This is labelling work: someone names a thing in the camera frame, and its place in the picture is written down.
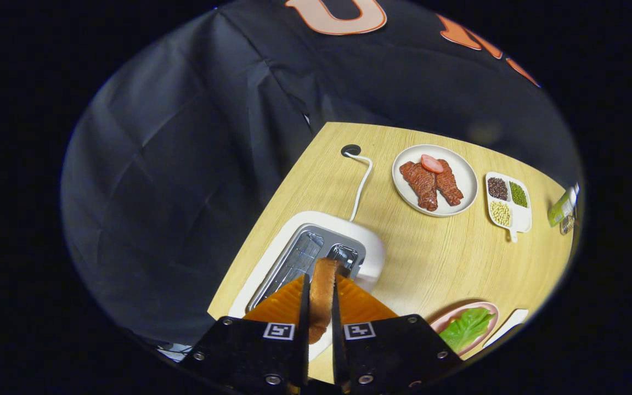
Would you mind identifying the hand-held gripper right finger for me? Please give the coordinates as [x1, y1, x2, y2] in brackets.
[330, 274, 464, 395]

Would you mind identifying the white round plate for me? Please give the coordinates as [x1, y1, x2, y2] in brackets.
[392, 144, 478, 218]

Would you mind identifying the toasted bread slice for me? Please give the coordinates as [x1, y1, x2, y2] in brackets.
[308, 258, 341, 345]

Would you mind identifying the white rectangular plate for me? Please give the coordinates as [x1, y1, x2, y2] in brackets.
[483, 309, 529, 349]

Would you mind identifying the pink round plate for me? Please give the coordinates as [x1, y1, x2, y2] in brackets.
[430, 301, 500, 360]

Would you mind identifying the brown steak piece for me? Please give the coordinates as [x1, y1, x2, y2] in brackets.
[399, 161, 439, 212]
[434, 159, 464, 206]

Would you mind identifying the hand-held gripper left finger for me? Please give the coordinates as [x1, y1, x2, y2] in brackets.
[179, 273, 311, 395]

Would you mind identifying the green lettuce leaf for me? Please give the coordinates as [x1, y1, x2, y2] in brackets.
[439, 307, 496, 353]

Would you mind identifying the green label metal bottle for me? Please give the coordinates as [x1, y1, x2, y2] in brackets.
[548, 184, 580, 227]

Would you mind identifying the white toaster cable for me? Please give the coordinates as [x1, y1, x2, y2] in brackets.
[343, 153, 374, 223]

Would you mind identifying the pile of dark beans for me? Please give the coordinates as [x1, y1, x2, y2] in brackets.
[488, 177, 509, 201]

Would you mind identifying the white toaster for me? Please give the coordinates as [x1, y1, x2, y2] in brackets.
[227, 211, 386, 363]

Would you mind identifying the pile of green beans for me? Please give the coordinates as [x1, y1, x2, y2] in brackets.
[509, 181, 528, 208]

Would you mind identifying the pile of yellow beans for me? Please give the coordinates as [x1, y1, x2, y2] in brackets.
[490, 201, 512, 227]

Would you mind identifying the white divided dish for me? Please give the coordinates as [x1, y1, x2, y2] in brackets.
[484, 171, 533, 243]

